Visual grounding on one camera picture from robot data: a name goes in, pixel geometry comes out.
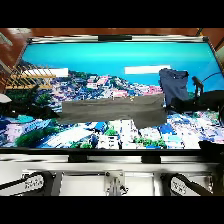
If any olive grey shirt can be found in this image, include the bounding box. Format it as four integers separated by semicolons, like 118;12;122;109
55;92;168;130

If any dark blue garment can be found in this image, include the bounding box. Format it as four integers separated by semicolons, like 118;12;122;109
158;67;191;108

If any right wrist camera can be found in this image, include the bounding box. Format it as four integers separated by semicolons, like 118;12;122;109
191;75;205;100

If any black cable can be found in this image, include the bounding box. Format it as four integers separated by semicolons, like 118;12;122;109
201;70;224;84

